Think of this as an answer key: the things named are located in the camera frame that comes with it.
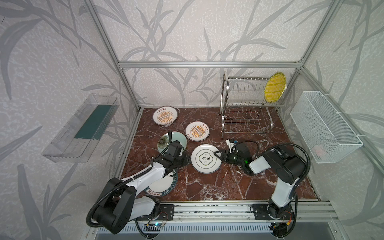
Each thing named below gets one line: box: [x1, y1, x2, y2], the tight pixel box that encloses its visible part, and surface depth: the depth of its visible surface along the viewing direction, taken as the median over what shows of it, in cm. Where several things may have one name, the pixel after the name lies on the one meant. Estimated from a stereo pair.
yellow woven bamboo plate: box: [264, 72, 287, 104], surface depth 88 cm
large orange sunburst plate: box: [152, 105, 179, 126], surface depth 118 cm
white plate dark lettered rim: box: [146, 168, 178, 197], surface depth 82 cm
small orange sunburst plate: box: [185, 121, 210, 142], surface depth 107 cm
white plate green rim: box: [191, 144, 222, 174], surface depth 93 cm
